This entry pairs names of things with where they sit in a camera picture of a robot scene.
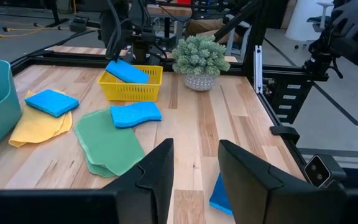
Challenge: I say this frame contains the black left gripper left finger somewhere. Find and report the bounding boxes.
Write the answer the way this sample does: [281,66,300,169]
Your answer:
[103,138,175,224]

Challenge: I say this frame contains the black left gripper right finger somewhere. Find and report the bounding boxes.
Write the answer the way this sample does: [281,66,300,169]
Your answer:
[218,139,348,224]

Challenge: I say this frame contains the dark blue scrub sponge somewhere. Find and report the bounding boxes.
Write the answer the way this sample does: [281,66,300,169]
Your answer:
[209,172,234,216]

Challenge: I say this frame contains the green cloth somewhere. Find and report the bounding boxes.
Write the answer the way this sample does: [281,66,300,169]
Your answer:
[73,108,146,179]

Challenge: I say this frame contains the light blue wavy sponge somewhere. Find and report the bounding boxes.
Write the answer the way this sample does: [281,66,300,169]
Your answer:
[109,101,163,129]

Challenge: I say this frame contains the light blue rectangular sponge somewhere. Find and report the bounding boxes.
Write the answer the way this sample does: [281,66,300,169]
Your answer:
[24,88,80,118]
[104,58,150,85]

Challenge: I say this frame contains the yellow cloth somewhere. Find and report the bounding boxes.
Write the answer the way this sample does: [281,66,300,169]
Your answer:
[8,89,74,149]

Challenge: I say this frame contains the black edge clamp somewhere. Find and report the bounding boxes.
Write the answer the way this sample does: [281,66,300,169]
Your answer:
[269,124,301,145]

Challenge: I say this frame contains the yellow mesh plastic basket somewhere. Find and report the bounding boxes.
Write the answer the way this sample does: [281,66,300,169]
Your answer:
[97,64,164,103]

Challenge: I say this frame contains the artificial green plant in pot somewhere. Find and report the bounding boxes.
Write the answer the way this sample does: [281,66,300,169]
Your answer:
[171,34,231,92]

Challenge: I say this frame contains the wooden workbench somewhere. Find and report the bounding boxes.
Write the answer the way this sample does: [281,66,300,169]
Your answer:
[147,4,193,18]

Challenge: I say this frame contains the table-level camera silver face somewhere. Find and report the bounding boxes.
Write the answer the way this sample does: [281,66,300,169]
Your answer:
[303,153,348,189]

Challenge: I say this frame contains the silver bracket strip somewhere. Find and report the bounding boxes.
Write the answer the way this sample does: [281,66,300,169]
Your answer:
[253,45,264,95]

